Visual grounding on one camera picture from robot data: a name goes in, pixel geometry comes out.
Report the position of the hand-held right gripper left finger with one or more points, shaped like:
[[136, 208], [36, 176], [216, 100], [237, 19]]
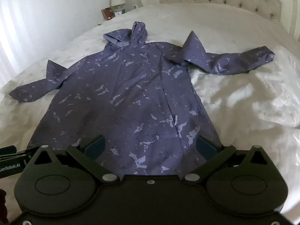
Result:
[[95, 147]]

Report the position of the purple patterned hooded garment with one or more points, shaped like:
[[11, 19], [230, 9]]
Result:
[[131, 93]]

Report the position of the white bed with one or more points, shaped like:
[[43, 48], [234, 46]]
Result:
[[239, 103]]

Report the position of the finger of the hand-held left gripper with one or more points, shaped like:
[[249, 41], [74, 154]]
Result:
[[9, 150]]

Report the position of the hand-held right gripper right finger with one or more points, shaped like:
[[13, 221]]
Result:
[[206, 146]]

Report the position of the white curtain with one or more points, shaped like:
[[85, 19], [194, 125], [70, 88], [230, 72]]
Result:
[[16, 35]]

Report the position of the white nightstand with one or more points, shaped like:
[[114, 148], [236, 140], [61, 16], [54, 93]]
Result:
[[126, 10]]

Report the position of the red-brown picture frame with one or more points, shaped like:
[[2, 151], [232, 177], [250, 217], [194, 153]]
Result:
[[107, 13]]

